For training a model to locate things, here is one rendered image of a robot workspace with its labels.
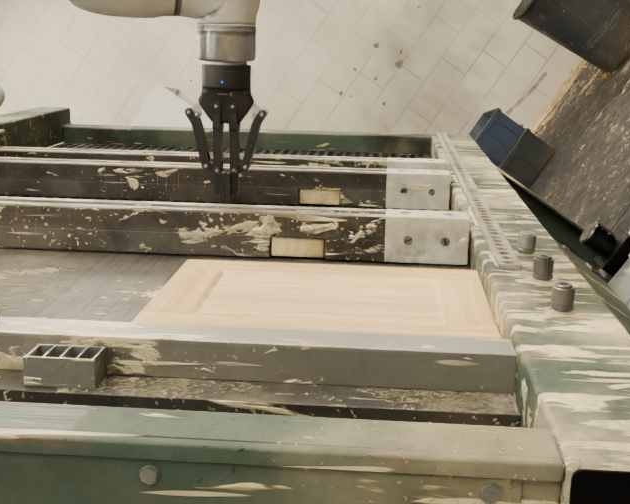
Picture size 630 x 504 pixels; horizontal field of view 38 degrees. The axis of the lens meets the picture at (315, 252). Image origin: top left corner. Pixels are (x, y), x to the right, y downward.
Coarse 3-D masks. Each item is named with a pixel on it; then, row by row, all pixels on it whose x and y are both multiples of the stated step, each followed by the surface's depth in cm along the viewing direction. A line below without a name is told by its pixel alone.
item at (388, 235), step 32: (0, 224) 143; (32, 224) 143; (64, 224) 142; (96, 224) 142; (128, 224) 142; (160, 224) 141; (192, 224) 141; (224, 224) 140; (256, 224) 140; (288, 224) 140; (320, 224) 139; (352, 224) 139; (384, 224) 138; (416, 224) 138; (448, 224) 138; (256, 256) 141; (352, 256) 140; (384, 256) 139; (416, 256) 139; (448, 256) 139
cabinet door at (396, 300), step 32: (192, 288) 117; (224, 288) 118; (256, 288) 119; (288, 288) 119; (320, 288) 119; (352, 288) 120; (384, 288) 120; (416, 288) 120; (448, 288) 119; (480, 288) 120; (160, 320) 104; (192, 320) 104; (224, 320) 104; (256, 320) 104; (288, 320) 105; (320, 320) 105; (352, 320) 105; (384, 320) 106; (416, 320) 107; (448, 320) 106; (480, 320) 106
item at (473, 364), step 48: (0, 336) 92; (48, 336) 92; (96, 336) 92; (144, 336) 92; (192, 336) 92; (240, 336) 92; (288, 336) 93; (336, 336) 93; (384, 336) 93; (432, 336) 94; (336, 384) 91; (384, 384) 90; (432, 384) 90; (480, 384) 90
